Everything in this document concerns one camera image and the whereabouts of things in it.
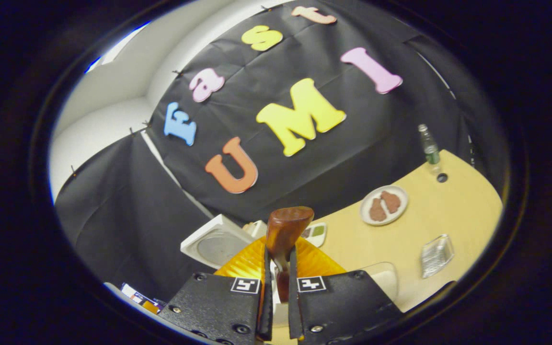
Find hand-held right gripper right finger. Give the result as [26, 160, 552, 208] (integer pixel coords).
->
[288, 236, 403, 345]

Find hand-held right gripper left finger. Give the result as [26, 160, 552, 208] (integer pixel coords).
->
[159, 236, 273, 345]

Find white rice cooker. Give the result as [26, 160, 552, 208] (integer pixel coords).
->
[180, 214, 290, 331]

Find brown wooden spoon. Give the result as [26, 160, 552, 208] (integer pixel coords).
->
[265, 206, 315, 303]

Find white uncooked rice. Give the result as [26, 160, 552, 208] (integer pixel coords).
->
[374, 271, 398, 302]

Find metal mesh chopstick holder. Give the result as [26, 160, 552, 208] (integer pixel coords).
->
[421, 234, 455, 279]

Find clear plastic rice container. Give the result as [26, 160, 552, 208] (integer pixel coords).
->
[357, 262, 399, 303]

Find white toaster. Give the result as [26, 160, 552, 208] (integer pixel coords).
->
[243, 219, 269, 240]

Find white divided sauce dish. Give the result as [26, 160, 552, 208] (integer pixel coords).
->
[303, 223, 328, 248]

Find brown meat piece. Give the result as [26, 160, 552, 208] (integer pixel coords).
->
[369, 197, 387, 222]
[380, 191, 402, 214]

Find round white plate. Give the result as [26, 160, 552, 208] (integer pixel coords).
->
[359, 185, 409, 226]

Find black backdrop cloth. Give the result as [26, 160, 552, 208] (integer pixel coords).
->
[55, 0, 509, 302]

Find clear green label bottle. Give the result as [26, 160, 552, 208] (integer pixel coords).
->
[418, 123, 443, 174]

